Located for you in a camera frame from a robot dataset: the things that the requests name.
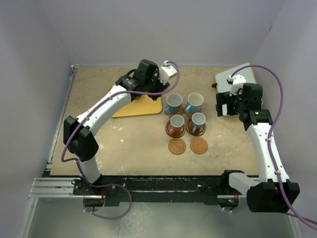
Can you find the light blue mug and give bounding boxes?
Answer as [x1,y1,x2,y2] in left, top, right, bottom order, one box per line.
[185,93,204,114]

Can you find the blue grey mug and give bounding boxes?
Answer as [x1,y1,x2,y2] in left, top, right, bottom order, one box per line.
[191,113,206,133]

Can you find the woven rattan coaster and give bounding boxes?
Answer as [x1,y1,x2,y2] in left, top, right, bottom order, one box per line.
[163,106,184,118]
[184,108,202,118]

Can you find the dark teal floral mug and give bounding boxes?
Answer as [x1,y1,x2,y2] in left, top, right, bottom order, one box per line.
[164,94,183,115]

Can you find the pink handled mug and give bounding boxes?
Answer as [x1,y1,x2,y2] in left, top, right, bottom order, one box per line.
[170,115,184,128]

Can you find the dark ringed wooden coaster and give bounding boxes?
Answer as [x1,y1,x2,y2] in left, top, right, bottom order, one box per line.
[165,121,186,138]

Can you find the plain orange wooden coaster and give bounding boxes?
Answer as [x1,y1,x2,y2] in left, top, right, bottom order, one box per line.
[168,138,186,155]

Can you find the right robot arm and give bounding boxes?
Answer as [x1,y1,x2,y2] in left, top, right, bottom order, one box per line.
[216,83,300,213]

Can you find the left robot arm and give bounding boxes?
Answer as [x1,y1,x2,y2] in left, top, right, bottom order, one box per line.
[61,59,179,194]

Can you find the small whiteboard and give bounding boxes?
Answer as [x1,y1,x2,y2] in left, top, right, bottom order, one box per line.
[212,63,257,93]

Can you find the yellow plastic tray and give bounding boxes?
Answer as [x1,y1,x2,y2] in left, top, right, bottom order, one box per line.
[106,86,162,118]

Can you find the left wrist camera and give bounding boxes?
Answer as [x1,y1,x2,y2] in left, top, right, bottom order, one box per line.
[159,60,177,85]

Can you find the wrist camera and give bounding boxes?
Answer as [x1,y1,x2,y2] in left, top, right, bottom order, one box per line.
[227,74,246,96]
[159,60,177,85]

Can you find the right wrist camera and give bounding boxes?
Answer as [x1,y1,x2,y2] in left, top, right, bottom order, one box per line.
[227,74,246,96]

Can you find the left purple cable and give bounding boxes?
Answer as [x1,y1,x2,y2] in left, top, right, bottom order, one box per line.
[60,60,180,220]

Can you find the purple cable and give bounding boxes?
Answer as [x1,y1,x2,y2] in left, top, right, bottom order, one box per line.
[60,60,180,220]
[217,64,317,229]

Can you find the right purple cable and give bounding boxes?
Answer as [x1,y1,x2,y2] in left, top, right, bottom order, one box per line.
[217,64,317,229]

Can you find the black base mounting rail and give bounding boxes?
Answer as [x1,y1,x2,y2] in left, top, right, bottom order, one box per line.
[71,174,241,207]

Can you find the aluminium table edge rail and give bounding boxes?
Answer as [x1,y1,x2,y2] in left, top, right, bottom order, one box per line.
[44,64,80,173]

